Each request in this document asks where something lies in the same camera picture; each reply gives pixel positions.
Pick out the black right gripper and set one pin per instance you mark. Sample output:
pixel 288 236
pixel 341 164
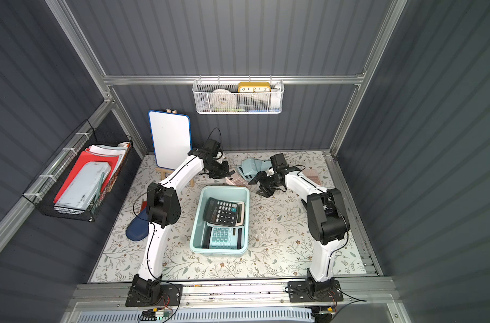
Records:
pixel 267 184

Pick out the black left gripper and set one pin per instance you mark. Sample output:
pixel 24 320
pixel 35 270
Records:
pixel 220 170

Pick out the mint green storage box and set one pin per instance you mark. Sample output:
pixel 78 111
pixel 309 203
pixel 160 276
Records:
pixel 225 193

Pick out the black calculator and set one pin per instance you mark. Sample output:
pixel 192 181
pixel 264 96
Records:
pixel 220 213
pixel 207 237

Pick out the teal calculator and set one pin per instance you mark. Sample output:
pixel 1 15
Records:
pixel 228 238

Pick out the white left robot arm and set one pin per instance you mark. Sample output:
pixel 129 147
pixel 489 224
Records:
pixel 164 210

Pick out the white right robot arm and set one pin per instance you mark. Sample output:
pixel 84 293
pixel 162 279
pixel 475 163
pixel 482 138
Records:
pixel 327 224

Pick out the mint green calculator upside down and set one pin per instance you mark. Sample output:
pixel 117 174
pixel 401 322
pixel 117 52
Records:
pixel 250 167

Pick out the wooden easel stand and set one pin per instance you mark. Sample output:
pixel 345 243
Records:
pixel 168 173

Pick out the blue framed whiteboard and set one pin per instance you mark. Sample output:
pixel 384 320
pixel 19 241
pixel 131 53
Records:
pixel 170 139

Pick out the white tape roll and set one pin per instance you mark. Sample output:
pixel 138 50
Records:
pixel 222 99

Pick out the yellow clock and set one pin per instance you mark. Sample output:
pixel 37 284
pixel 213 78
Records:
pixel 254 87

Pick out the white papers in basket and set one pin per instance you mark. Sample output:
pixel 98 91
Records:
pixel 119 151

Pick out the navy blue glasses case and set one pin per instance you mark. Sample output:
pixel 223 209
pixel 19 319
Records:
pixel 138 228

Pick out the red folder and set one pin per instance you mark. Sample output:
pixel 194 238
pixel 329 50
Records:
pixel 83 159

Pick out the light grey pencil case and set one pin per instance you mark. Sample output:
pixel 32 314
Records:
pixel 83 188

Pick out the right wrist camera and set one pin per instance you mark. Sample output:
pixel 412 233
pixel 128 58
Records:
pixel 278 162

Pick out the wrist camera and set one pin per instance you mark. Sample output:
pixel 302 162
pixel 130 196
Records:
pixel 278 162
pixel 213 146

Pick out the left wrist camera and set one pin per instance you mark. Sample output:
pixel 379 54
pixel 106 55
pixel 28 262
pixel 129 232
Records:
pixel 213 146

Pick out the white wire wall basket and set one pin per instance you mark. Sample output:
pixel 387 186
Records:
pixel 246 103

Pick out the black wire side basket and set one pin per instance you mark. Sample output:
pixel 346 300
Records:
pixel 42 192

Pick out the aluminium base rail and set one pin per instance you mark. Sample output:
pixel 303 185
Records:
pixel 359 299

